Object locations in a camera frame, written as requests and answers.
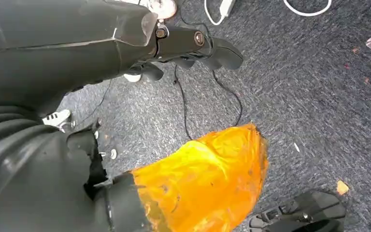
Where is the pale round knob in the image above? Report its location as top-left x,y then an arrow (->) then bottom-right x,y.
148,0 -> 177,19

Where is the white black-striped piece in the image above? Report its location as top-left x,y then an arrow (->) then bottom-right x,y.
42,109 -> 72,128

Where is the black robot foot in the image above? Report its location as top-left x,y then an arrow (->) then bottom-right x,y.
249,189 -> 347,232

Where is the ribbed grey left arm sleeve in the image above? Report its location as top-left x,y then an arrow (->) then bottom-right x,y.
0,105 -> 108,232

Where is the yellow paper scrap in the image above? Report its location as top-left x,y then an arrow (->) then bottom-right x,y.
336,180 -> 350,196

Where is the black floor cable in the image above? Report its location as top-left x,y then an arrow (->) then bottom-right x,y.
172,65 -> 193,141
212,70 -> 243,127

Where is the white cable with plug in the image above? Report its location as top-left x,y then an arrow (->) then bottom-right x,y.
203,0 -> 236,26

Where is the white looped cable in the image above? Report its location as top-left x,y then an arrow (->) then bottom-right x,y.
283,0 -> 332,17

